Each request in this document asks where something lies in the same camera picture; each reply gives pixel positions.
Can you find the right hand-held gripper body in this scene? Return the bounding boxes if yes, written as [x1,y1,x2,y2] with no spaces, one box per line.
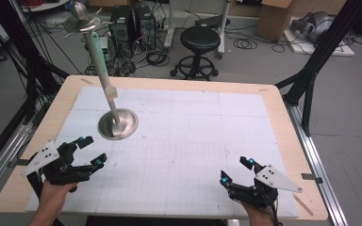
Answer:
[225,164,304,210]

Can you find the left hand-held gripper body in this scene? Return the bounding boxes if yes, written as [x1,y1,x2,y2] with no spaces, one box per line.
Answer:
[20,139,93,202]

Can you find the steel utensil stand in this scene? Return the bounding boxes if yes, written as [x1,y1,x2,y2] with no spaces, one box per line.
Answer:
[60,0,140,141]

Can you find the green-handled wooden spatula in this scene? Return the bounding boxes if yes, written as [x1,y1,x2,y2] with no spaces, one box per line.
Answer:
[89,30,119,101]

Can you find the person's right hand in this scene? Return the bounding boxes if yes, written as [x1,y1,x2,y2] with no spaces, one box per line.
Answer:
[241,201,276,226]

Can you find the person's left hand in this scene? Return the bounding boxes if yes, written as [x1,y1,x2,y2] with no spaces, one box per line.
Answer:
[32,180,78,219]

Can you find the black table clamp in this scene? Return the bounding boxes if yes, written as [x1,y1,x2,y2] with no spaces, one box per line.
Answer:
[301,172,324,185]

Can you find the white grid mat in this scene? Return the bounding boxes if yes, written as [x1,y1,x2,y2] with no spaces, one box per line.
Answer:
[25,86,300,219]

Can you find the small grey device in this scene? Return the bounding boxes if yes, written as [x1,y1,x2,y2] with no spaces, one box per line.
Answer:
[99,36,110,62]

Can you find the black computer tower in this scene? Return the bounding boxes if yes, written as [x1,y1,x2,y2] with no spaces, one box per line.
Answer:
[107,5,137,46]
[134,4,157,52]

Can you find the white metal stand leg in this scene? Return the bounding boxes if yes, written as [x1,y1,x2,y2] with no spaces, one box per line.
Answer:
[217,0,232,59]
[163,0,175,50]

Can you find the black round stool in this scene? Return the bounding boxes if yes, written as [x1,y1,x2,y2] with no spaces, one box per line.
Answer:
[169,25,222,82]

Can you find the white flat board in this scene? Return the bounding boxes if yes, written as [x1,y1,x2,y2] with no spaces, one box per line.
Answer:
[283,29,355,57]

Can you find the brown cardboard box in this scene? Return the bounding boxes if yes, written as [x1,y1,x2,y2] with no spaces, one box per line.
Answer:
[257,0,295,42]

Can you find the black flat device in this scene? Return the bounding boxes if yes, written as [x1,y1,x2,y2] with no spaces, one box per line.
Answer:
[194,13,231,29]

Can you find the grey bag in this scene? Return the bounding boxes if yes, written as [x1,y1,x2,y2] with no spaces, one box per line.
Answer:
[290,11,336,43]

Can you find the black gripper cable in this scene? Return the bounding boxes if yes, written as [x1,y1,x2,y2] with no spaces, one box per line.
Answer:
[271,196,283,226]

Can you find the aluminium rail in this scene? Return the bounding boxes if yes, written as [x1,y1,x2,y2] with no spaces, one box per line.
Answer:
[0,121,34,205]
[284,102,349,226]

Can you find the tangle of black cables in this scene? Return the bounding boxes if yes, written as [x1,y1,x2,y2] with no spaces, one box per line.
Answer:
[83,56,138,78]

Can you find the black metal frame stand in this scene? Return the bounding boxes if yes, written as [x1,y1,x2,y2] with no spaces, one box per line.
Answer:
[274,0,362,137]
[0,0,72,126]

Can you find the coiled black cable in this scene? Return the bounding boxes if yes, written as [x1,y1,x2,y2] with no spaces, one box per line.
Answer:
[145,51,171,68]
[232,37,259,51]
[271,43,287,54]

